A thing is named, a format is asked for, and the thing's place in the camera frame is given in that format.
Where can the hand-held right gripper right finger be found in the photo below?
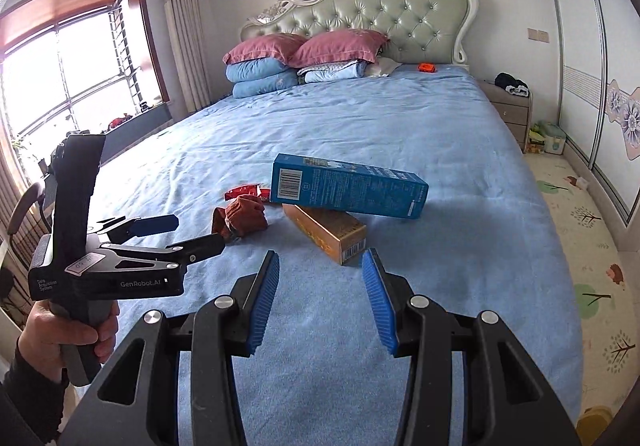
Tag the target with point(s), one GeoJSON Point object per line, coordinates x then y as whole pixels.
{"type": "Point", "coordinates": [382, 306]}

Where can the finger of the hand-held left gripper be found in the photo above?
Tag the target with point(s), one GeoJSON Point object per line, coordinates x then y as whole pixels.
{"type": "Point", "coordinates": [195, 246]}
{"type": "Point", "coordinates": [150, 225]}

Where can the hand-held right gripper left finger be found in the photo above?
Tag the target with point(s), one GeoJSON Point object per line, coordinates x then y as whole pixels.
{"type": "Point", "coordinates": [262, 306]}

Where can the red brown snack packet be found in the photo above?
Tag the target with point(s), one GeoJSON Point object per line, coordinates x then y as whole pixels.
{"type": "Point", "coordinates": [245, 218]}

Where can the person's left forearm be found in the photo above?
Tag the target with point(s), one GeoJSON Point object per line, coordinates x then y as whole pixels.
{"type": "Point", "coordinates": [30, 401]}

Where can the person's left hand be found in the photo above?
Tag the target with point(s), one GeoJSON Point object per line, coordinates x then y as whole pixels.
{"type": "Point", "coordinates": [37, 331]}

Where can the black chair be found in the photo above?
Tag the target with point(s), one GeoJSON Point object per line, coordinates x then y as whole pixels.
{"type": "Point", "coordinates": [27, 221]}

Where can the small red wrapper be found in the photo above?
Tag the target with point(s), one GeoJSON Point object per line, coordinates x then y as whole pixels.
{"type": "Point", "coordinates": [242, 192]}

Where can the gold cardboard box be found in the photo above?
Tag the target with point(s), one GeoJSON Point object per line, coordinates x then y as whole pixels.
{"type": "Point", "coordinates": [325, 233]}

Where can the dark window seat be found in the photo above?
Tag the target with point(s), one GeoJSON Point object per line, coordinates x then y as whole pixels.
{"type": "Point", "coordinates": [135, 131]}

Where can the small red toys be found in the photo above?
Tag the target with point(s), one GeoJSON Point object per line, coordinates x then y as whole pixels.
{"type": "Point", "coordinates": [120, 121]}

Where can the blue cardboard box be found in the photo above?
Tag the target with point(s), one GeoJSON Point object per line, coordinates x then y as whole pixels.
{"type": "Point", "coordinates": [350, 188]}

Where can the blue pillow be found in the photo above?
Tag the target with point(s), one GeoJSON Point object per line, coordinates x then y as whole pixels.
{"type": "Point", "coordinates": [257, 70]}
{"type": "Point", "coordinates": [265, 87]}

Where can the bed with blue sheet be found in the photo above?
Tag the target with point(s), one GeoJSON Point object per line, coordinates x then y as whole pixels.
{"type": "Point", "coordinates": [350, 126]}

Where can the beige curtain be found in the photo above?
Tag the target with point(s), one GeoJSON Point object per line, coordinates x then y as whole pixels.
{"type": "Point", "coordinates": [185, 26]}

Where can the patterned floor mat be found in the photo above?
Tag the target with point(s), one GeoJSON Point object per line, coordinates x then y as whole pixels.
{"type": "Point", "coordinates": [580, 251]}

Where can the pink pillow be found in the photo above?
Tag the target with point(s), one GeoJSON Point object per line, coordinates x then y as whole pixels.
{"type": "Point", "coordinates": [340, 48]}
{"type": "Point", "coordinates": [260, 48]}

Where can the folded light blue blanket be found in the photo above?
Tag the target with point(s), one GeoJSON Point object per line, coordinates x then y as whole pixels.
{"type": "Point", "coordinates": [332, 72]}

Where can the grey bedside table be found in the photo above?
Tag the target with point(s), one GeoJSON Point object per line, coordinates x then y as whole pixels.
{"type": "Point", "coordinates": [510, 118]}

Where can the green storage box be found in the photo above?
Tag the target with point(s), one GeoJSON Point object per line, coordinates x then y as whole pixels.
{"type": "Point", "coordinates": [547, 140]}

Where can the white cloth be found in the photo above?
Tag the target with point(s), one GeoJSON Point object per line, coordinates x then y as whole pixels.
{"type": "Point", "coordinates": [385, 67]}

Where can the yellow object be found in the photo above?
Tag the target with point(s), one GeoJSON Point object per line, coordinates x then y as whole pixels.
{"type": "Point", "coordinates": [594, 421]}

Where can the small orange object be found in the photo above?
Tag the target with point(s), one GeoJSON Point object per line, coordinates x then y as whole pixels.
{"type": "Point", "coordinates": [426, 67]}

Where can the dark clothes pile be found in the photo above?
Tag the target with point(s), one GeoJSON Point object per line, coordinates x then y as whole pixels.
{"type": "Point", "coordinates": [511, 85]}

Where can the tufted ornate headboard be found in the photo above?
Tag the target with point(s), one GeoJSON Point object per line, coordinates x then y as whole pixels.
{"type": "Point", "coordinates": [400, 21]}

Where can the white sliding door wardrobe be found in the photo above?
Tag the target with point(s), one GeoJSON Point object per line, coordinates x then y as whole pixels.
{"type": "Point", "coordinates": [580, 76]}

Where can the window with wooden frame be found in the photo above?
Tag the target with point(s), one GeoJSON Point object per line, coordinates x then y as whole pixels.
{"type": "Point", "coordinates": [75, 61]}

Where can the double wall switch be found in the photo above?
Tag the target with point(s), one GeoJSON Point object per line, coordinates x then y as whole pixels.
{"type": "Point", "coordinates": [537, 34]}

